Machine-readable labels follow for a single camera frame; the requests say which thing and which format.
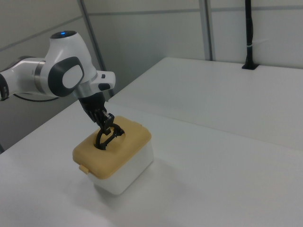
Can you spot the tan tool case lid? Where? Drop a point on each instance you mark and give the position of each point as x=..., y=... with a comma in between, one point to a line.
x=94, y=158

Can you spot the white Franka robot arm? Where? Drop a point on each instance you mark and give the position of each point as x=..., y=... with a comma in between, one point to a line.
x=66, y=54

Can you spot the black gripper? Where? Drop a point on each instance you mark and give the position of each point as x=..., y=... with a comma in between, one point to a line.
x=93, y=102

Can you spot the white plastic tool case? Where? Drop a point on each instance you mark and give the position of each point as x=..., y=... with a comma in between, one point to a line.
x=132, y=170

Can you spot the black pole base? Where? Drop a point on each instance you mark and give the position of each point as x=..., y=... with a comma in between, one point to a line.
x=250, y=67

